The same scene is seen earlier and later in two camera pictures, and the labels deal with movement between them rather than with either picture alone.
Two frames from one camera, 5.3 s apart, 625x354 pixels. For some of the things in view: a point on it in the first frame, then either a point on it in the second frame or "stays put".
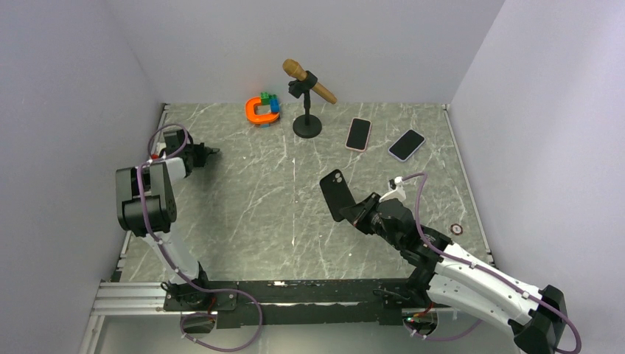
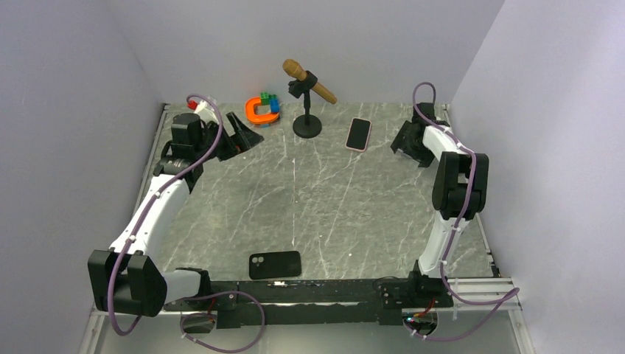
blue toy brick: [274, 105] stays put
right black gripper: [358, 214] → [424, 158]
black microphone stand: [305, 126] stays put
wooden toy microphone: [294, 69] stays put
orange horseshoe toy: [250, 114] stays put
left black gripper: [204, 153] → [242, 141]
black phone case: [337, 193] → [275, 264]
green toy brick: [265, 98] stays put
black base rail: [298, 303] stays put
